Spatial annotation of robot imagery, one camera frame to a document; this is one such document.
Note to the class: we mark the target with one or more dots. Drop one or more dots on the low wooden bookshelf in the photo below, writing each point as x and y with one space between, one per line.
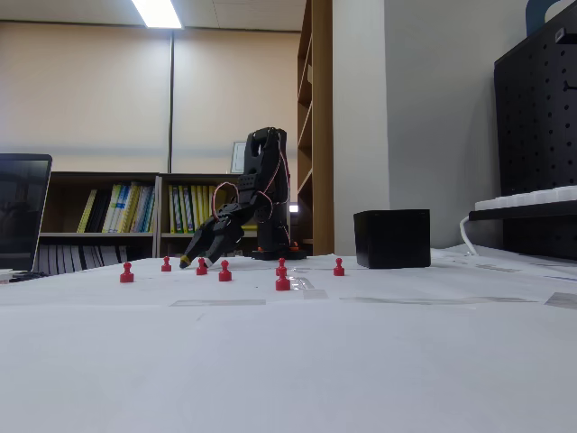
101 234
180 235

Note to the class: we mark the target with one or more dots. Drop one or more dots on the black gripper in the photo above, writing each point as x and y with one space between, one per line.
213 235

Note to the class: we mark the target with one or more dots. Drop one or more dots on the small white object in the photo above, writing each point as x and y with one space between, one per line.
3 275

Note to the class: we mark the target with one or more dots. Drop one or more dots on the yellow white book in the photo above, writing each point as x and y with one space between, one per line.
111 209

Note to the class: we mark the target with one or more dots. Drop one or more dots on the black metal shelf rail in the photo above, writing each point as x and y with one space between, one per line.
518 213

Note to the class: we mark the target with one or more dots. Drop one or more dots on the blue white book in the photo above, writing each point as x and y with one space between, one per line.
121 207

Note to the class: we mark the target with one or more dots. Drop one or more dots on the beige roller blind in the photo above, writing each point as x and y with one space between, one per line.
234 90
85 90

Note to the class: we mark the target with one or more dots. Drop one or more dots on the tall wooden bookshelf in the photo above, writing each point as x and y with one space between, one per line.
322 135

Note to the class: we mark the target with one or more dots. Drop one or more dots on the ceiling light panel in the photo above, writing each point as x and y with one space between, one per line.
158 13

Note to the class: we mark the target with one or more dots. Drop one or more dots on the slanted yellow book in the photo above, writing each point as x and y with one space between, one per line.
86 212

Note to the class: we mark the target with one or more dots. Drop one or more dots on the dark laptop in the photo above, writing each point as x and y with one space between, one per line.
20 212

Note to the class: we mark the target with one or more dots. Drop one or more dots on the black pegboard hook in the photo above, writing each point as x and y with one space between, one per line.
570 87

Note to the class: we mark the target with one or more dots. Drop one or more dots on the black books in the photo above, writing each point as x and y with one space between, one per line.
100 209

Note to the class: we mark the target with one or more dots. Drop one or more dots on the blue curved object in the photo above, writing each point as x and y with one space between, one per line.
536 13

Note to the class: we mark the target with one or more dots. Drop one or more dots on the crumpled clear plastic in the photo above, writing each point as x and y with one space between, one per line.
301 283

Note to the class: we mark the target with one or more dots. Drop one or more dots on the green yellow binder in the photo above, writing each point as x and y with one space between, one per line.
173 209
183 209

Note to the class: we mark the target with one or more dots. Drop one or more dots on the grey file binders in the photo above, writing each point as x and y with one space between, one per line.
76 259

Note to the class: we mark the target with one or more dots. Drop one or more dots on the white paper table cover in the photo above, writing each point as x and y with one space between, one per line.
270 361

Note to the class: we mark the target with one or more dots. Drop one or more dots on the long clear tape strip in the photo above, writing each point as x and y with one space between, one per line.
428 300

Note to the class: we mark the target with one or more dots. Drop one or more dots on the pale striped book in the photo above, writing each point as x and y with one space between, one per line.
146 209

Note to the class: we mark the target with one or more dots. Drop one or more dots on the framed certificate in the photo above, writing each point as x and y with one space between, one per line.
238 158

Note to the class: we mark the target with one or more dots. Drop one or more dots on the wide yellow binder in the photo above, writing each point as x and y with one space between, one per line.
218 200

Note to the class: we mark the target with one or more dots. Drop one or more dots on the black open box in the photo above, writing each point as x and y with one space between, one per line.
392 239

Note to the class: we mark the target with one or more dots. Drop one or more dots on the white power strip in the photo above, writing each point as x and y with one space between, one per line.
532 196

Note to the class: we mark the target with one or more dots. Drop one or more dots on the black pegboard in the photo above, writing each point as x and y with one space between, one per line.
536 135

